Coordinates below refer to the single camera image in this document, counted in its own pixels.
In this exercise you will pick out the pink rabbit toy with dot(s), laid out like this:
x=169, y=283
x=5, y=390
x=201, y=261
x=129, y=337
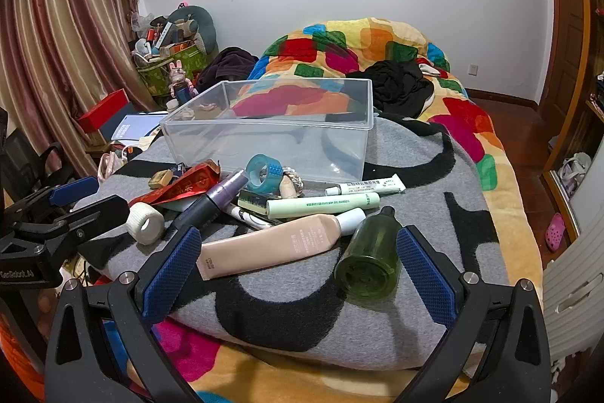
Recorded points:
x=178, y=75

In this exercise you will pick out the beige cosmetic tube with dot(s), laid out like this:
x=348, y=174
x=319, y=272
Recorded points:
x=264, y=242

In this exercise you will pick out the white bandage roll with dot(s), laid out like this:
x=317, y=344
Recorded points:
x=137, y=214

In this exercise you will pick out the small blue box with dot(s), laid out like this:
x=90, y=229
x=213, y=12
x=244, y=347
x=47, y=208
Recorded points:
x=180, y=169

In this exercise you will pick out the wooden shelf cabinet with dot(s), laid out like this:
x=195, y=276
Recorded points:
x=554, y=148

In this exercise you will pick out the colourful patchwork blanket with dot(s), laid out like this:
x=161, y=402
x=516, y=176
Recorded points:
x=330, y=49

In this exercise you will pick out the striped curtain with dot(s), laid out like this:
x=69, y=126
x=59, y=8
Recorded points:
x=61, y=30

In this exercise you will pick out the purple black spray bottle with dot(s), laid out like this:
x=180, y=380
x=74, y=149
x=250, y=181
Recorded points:
x=207, y=204

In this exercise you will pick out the dark purple cloth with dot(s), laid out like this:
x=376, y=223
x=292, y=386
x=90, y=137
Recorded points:
x=226, y=65

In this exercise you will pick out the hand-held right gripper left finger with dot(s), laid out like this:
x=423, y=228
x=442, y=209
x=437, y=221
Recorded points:
x=172, y=275

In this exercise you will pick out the pink clear pouch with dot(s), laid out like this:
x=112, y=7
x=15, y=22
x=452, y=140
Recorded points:
x=108, y=167

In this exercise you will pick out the green plastic bottle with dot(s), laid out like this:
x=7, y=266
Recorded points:
x=373, y=242

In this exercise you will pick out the wooden door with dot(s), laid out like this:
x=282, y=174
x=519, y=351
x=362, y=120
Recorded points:
x=566, y=6

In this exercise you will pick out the black office chair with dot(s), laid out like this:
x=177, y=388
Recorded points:
x=23, y=162

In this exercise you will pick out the small brown wooden block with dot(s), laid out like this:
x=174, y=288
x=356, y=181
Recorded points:
x=160, y=180

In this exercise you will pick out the light green tube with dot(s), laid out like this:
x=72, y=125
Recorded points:
x=321, y=203

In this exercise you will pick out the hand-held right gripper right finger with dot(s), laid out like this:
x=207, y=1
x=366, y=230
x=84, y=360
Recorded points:
x=424, y=275

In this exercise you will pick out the blue white notebook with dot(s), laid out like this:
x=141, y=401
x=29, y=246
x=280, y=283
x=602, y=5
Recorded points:
x=132, y=127

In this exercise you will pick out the white plastic chair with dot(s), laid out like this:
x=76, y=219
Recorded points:
x=575, y=280

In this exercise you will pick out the small yellow black box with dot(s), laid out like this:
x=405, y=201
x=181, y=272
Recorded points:
x=252, y=197

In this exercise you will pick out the white pink pen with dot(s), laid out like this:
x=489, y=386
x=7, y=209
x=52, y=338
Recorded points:
x=250, y=219

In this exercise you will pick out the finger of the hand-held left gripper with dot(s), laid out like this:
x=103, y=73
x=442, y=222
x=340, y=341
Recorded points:
x=101, y=214
x=73, y=191

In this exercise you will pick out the green patterned storage box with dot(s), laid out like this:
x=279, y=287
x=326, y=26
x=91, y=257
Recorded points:
x=188, y=63

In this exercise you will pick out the grey black blanket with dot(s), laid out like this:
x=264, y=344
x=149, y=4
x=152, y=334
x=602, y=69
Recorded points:
x=401, y=157

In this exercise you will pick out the pink shoe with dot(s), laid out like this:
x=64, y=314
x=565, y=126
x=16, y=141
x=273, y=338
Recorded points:
x=555, y=233

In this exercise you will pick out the red gold packet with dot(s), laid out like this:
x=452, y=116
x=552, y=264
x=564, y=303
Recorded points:
x=188, y=186

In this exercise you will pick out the white ointment tube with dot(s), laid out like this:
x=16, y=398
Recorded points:
x=373, y=185

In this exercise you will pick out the teal tape roll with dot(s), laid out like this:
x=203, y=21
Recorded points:
x=276, y=176

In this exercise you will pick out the black clothes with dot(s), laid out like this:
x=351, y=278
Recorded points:
x=396, y=86

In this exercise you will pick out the clear plastic storage box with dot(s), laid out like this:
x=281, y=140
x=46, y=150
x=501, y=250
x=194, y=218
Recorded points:
x=264, y=143

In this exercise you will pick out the red box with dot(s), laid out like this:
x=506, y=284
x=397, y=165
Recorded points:
x=101, y=112

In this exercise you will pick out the grey green neck pillow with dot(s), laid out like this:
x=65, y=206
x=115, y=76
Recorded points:
x=205, y=25

